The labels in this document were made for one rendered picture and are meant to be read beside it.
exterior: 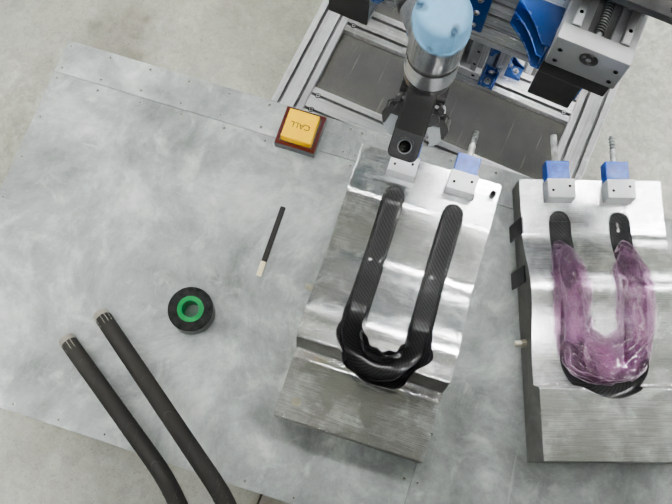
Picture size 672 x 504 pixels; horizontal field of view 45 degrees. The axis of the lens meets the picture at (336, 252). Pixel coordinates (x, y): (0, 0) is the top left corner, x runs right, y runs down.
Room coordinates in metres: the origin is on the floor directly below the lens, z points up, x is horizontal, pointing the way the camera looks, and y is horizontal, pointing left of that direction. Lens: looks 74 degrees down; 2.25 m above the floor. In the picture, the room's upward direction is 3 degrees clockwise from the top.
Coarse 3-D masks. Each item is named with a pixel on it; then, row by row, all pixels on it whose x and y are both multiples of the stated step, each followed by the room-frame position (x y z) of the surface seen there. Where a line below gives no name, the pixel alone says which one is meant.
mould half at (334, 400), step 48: (432, 192) 0.50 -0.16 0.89; (480, 192) 0.51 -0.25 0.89; (336, 240) 0.40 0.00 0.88; (432, 240) 0.41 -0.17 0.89; (480, 240) 0.42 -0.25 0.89; (336, 288) 0.31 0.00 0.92; (384, 288) 0.32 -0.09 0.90; (384, 336) 0.23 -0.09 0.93; (288, 384) 0.15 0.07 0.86; (336, 384) 0.16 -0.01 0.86; (432, 384) 0.16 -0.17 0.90; (336, 432) 0.08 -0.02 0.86; (384, 432) 0.08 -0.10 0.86
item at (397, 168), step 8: (392, 160) 0.55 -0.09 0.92; (400, 160) 0.55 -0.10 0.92; (416, 160) 0.55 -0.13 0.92; (392, 168) 0.53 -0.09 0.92; (400, 168) 0.53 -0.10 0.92; (408, 168) 0.53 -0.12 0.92; (416, 168) 0.53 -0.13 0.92; (392, 176) 0.53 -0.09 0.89; (400, 176) 0.52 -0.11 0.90; (408, 176) 0.52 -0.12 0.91
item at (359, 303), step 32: (384, 192) 0.50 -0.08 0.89; (384, 224) 0.44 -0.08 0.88; (448, 224) 0.45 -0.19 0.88; (384, 256) 0.38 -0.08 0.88; (448, 256) 0.39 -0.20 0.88; (352, 288) 0.31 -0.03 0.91; (352, 320) 0.26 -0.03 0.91; (416, 320) 0.26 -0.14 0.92; (352, 352) 0.21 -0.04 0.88; (384, 352) 0.20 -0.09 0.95; (416, 352) 0.21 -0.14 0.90; (384, 384) 0.16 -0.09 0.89
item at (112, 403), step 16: (64, 336) 0.22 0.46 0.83; (80, 352) 0.19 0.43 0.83; (80, 368) 0.16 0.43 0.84; (96, 368) 0.16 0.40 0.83; (96, 384) 0.14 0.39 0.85; (112, 400) 0.11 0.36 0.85; (112, 416) 0.08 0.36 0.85; (128, 416) 0.08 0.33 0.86; (128, 432) 0.06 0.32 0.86; (144, 432) 0.06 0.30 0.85; (144, 448) 0.03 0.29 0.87; (144, 464) 0.01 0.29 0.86
